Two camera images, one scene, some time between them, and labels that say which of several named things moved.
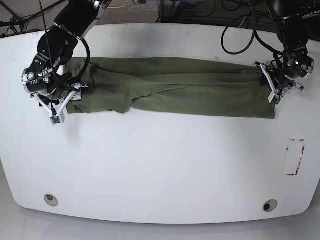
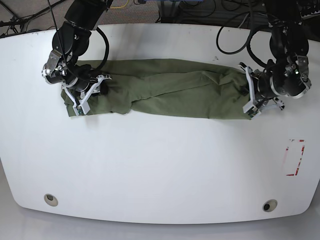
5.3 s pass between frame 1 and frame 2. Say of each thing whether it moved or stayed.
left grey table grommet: stayed
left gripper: moved
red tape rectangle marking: stayed
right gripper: moved
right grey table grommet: stayed
